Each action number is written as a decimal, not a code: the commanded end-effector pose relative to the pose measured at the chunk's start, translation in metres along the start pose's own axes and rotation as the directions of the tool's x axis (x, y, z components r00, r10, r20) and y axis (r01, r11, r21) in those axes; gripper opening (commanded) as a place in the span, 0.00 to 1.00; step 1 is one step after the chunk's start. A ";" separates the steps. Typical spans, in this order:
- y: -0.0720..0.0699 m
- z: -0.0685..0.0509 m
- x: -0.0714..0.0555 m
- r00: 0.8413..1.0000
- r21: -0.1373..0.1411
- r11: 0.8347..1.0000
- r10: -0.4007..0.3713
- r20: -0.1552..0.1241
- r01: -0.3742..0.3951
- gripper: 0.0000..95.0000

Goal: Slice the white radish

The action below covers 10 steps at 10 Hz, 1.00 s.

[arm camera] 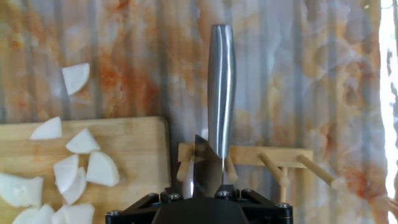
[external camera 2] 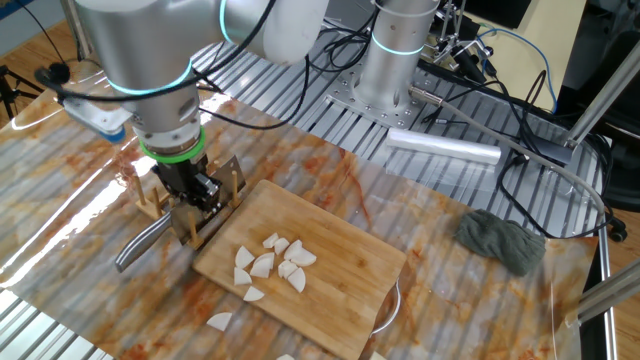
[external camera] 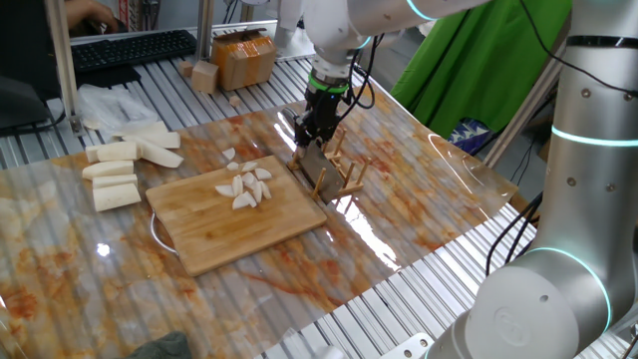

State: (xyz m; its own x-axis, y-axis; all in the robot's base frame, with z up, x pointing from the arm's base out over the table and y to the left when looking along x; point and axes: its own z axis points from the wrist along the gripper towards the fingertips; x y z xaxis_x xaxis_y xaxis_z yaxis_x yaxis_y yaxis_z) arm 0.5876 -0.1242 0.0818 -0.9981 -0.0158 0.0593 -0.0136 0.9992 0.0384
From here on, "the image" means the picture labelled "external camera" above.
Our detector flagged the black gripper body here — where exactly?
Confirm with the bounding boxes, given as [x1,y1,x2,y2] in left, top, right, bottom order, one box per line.
[303,91,348,132]

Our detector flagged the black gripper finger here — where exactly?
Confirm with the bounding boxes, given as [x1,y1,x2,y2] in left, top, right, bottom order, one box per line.
[314,123,341,146]
[294,113,314,149]

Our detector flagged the long white radish chunk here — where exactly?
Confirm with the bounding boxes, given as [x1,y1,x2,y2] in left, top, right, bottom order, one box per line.
[134,139,185,170]

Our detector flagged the person's bare right hand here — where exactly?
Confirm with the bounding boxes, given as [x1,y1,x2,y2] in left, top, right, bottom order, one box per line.
[64,0,120,34]

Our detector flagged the wooden peg dish rack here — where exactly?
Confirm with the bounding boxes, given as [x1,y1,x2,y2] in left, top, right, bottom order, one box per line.
[287,127,374,203]

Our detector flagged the taped cardboard box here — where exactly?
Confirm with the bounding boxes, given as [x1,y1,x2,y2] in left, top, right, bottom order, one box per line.
[210,28,277,92]

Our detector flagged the large wooden block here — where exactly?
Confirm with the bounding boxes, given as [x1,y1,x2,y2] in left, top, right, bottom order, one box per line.
[190,60,220,95]

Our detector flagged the wooden cutting board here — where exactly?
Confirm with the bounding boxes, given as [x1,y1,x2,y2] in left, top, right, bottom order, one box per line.
[145,155,328,278]

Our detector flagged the blue white patterned bag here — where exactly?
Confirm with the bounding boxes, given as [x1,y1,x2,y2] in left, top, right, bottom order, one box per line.
[448,118,495,156]

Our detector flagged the green cloth backdrop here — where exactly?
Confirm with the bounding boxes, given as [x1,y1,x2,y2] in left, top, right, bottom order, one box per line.
[390,0,573,141]

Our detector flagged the clear plastic bag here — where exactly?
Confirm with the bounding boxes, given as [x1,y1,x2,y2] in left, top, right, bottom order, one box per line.
[77,83,160,132]

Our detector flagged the black computer keyboard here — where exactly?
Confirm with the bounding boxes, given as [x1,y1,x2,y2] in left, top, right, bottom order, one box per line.
[71,29,198,74]

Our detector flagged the marble pattern plastic mat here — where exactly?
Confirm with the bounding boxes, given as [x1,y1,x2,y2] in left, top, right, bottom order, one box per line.
[0,83,519,359]

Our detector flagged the grey green rag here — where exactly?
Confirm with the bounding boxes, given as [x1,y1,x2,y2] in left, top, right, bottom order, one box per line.
[127,330,193,359]

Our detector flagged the black computer monitor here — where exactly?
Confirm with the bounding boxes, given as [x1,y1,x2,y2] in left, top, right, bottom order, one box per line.
[0,0,69,137]

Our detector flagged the green wrist adapter ring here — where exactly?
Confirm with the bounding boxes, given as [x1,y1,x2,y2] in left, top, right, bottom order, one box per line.
[307,72,351,95]

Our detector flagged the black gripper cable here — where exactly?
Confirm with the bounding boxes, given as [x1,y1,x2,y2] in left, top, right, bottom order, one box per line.
[338,33,386,122]

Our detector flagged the aluminium frame post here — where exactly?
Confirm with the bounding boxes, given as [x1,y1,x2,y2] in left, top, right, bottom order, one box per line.
[481,39,567,169]
[195,0,216,64]
[44,0,87,137]

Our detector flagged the metal wire board handle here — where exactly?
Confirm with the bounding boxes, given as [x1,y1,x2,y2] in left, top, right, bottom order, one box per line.
[150,211,179,256]

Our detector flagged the black cable bundle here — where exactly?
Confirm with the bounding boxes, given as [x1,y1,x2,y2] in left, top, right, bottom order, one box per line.
[485,191,544,278]

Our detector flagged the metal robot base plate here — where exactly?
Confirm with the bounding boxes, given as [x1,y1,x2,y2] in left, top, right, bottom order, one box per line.
[381,332,435,359]

